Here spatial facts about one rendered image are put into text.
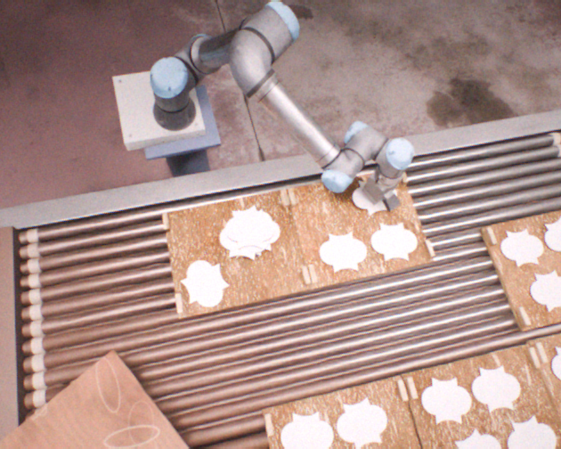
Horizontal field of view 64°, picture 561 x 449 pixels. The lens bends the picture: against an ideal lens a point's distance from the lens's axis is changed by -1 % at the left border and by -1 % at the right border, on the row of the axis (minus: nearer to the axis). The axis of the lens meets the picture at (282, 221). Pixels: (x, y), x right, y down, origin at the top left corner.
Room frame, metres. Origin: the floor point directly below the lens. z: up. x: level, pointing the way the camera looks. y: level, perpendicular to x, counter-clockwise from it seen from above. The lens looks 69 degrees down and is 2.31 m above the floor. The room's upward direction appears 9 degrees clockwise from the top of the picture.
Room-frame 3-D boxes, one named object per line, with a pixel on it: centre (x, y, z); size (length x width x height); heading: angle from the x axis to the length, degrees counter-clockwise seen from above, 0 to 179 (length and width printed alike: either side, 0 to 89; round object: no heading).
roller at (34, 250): (0.67, -0.11, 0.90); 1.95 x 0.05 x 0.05; 111
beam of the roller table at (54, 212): (0.78, -0.06, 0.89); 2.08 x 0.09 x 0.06; 111
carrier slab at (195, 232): (0.42, 0.13, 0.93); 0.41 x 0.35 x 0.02; 112
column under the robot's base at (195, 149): (0.90, 0.44, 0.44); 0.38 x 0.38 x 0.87; 24
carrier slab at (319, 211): (0.57, -0.25, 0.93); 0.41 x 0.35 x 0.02; 111
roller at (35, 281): (0.57, -0.14, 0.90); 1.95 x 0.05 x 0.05; 111
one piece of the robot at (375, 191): (0.66, -0.30, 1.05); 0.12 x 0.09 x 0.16; 45
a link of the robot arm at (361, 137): (0.71, -0.19, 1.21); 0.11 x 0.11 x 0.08; 62
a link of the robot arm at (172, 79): (0.91, 0.43, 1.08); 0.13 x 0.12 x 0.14; 152
